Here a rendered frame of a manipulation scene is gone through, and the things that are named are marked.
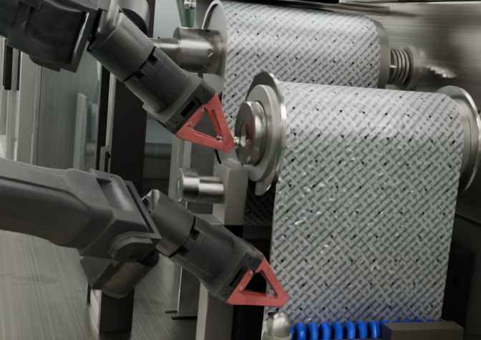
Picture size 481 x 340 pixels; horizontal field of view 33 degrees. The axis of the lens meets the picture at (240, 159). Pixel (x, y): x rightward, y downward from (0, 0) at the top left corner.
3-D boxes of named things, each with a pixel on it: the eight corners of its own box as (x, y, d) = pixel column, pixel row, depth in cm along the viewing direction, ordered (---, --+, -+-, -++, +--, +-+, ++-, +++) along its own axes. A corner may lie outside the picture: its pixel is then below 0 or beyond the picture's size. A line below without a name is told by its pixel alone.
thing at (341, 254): (260, 340, 95) (275, 185, 92) (436, 334, 103) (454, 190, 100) (262, 341, 95) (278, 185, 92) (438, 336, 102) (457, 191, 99)
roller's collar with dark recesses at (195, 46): (169, 69, 121) (172, 26, 120) (207, 72, 123) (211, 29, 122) (179, 72, 115) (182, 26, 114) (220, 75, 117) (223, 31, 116)
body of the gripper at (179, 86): (176, 134, 89) (127, 90, 86) (152, 116, 99) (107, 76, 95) (215, 90, 90) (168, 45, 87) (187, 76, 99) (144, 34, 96)
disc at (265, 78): (234, 175, 106) (248, 61, 102) (237, 175, 106) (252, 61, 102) (272, 212, 92) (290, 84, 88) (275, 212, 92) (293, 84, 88)
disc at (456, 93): (407, 180, 114) (426, 76, 110) (410, 181, 114) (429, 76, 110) (465, 216, 100) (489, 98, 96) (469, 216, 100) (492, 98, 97)
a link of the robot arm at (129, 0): (24, 61, 89) (46, -9, 84) (41, 19, 98) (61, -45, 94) (129, 96, 91) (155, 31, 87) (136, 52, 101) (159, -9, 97)
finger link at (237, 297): (275, 333, 92) (211, 294, 89) (255, 312, 99) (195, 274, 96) (309, 283, 93) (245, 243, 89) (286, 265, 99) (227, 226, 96)
